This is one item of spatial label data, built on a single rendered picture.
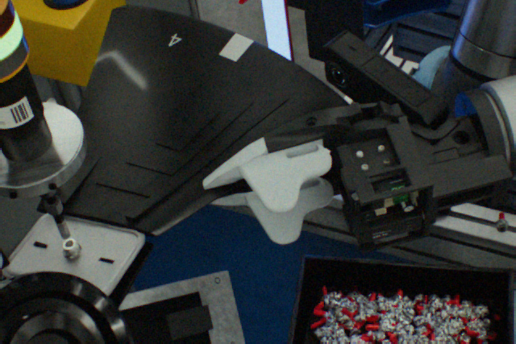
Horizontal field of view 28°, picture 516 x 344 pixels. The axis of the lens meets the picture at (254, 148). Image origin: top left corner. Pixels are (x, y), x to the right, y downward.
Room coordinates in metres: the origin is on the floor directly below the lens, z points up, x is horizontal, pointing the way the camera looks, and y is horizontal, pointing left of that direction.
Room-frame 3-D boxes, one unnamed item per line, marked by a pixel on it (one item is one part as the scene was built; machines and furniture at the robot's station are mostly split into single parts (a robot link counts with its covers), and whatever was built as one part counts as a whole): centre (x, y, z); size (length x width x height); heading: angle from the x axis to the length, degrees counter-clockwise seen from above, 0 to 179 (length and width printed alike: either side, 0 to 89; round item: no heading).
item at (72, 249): (0.45, 0.14, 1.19); 0.01 x 0.01 x 0.03
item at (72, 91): (0.91, 0.20, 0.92); 0.03 x 0.03 x 0.12; 59
